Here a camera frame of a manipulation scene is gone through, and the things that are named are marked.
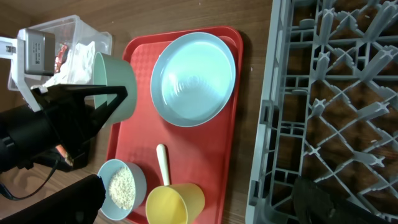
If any grey dishwasher rack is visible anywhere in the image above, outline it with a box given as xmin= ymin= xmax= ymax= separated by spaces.
xmin=245 ymin=0 xmax=397 ymax=223

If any blue bowl with rice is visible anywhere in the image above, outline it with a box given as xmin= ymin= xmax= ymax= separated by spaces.
xmin=98 ymin=159 xmax=147 ymax=221

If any red plastic tray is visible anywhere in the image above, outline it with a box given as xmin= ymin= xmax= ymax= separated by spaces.
xmin=106 ymin=30 xmax=239 ymax=224

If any black square bin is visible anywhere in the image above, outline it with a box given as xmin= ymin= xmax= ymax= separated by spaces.
xmin=34 ymin=136 xmax=94 ymax=172

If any light blue plate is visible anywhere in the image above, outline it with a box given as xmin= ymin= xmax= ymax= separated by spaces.
xmin=150 ymin=32 xmax=236 ymax=128

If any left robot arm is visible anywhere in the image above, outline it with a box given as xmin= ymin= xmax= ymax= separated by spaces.
xmin=1 ymin=85 xmax=127 ymax=172

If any red snack wrapper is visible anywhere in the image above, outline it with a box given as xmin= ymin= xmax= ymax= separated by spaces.
xmin=55 ymin=43 xmax=69 ymax=73

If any green bowl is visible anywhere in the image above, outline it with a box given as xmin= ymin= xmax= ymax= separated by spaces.
xmin=93 ymin=52 xmax=137 ymax=125

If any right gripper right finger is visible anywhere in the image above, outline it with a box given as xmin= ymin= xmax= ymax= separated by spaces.
xmin=292 ymin=177 xmax=389 ymax=224

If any white plastic spoon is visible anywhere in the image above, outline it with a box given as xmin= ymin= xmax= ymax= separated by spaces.
xmin=156 ymin=144 xmax=170 ymax=185

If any white napkin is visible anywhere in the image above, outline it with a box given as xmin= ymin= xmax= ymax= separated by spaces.
xmin=43 ymin=42 xmax=96 ymax=87

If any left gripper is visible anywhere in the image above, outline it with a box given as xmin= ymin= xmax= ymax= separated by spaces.
xmin=31 ymin=84 xmax=127 ymax=145

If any clear plastic bin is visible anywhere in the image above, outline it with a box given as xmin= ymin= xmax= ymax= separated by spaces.
xmin=26 ymin=15 xmax=113 ymax=88

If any orange carrot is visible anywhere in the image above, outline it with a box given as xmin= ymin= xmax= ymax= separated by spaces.
xmin=56 ymin=145 xmax=73 ymax=166

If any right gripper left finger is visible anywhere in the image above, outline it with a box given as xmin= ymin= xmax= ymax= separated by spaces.
xmin=1 ymin=174 xmax=106 ymax=224

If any yellow plastic cup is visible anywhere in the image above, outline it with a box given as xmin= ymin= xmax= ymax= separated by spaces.
xmin=146 ymin=184 xmax=205 ymax=224

